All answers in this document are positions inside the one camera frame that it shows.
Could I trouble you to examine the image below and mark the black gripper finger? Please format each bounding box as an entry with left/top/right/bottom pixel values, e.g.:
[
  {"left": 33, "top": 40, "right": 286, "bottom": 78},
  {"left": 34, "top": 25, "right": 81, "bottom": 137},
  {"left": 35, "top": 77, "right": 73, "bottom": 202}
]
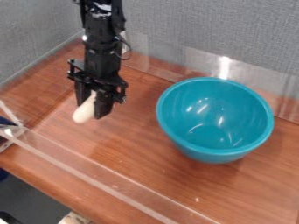
[
  {"left": 75, "top": 81, "right": 91, "bottom": 106},
  {"left": 94, "top": 91, "right": 115, "bottom": 119}
]

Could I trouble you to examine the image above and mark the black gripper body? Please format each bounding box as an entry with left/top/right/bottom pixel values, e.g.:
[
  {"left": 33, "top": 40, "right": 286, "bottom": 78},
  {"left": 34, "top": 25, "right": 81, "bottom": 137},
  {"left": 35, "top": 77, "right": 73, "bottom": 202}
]
[{"left": 69, "top": 40, "right": 129, "bottom": 103}]

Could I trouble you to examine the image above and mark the white and brown toy mushroom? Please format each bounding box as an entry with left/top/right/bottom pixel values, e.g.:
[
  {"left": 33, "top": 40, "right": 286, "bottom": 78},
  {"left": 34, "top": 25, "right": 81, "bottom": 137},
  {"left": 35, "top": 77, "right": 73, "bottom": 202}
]
[{"left": 73, "top": 91, "right": 97, "bottom": 123}]

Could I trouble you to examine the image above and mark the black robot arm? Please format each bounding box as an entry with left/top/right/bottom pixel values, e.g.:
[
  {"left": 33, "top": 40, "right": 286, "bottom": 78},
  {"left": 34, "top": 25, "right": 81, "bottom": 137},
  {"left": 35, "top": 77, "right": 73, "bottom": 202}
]
[{"left": 69, "top": 0, "right": 130, "bottom": 119}]

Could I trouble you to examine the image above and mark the blue plastic bowl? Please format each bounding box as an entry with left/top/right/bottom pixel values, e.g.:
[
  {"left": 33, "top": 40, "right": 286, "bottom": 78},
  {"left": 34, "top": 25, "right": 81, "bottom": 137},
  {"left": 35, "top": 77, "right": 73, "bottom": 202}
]
[{"left": 157, "top": 77, "right": 276, "bottom": 164}]

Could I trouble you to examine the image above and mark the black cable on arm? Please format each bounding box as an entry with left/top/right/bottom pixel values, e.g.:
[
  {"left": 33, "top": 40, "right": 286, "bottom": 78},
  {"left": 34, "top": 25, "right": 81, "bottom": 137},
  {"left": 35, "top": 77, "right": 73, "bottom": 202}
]
[{"left": 115, "top": 33, "right": 134, "bottom": 62}]

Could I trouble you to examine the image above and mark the clear acrylic barrier wall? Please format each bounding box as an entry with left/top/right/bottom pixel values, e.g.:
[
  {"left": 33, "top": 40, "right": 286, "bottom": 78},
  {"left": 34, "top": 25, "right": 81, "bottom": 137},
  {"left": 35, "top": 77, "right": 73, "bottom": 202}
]
[{"left": 0, "top": 38, "right": 299, "bottom": 224}]

